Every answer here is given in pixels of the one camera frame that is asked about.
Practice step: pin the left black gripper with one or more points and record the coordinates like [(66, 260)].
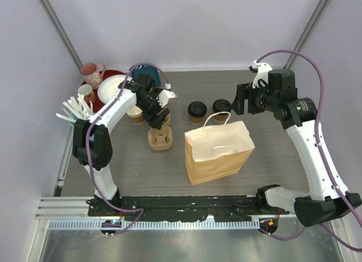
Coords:
[(154, 120)]

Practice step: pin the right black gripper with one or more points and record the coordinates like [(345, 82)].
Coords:
[(245, 91)]

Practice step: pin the black coffee lid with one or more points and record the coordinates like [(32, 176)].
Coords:
[(197, 109), (221, 105)]

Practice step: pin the brown paper cup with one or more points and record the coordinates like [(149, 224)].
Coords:
[(196, 120), (221, 116)]

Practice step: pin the brown paper bag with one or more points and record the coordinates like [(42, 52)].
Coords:
[(216, 150)]

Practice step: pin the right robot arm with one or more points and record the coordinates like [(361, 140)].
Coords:
[(328, 197)]

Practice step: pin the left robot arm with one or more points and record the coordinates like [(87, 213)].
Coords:
[(91, 137)]

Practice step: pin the stacked brown paper cups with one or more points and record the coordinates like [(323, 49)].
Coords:
[(136, 115)]

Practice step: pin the brown pulp cup carrier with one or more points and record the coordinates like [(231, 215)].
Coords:
[(160, 140)]

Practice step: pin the white paper plate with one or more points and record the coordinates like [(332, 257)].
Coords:
[(108, 88)]

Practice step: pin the small pink floral mug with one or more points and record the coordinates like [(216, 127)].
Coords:
[(86, 91)]

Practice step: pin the tall pink floral mug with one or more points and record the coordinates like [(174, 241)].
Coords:
[(93, 74)]

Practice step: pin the light blue holder cup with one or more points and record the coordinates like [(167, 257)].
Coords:
[(74, 119)]

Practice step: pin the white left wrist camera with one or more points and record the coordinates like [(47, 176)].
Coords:
[(166, 96)]

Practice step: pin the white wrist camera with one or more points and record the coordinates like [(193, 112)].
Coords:
[(262, 70), (166, 96)]

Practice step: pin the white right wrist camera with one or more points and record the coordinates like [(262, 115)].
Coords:
[(262, 70)]

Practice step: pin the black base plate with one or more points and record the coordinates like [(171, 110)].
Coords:
[(195, 208)]

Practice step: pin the aluminium rail frame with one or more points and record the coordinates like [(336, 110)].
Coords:
[(84, 213)]

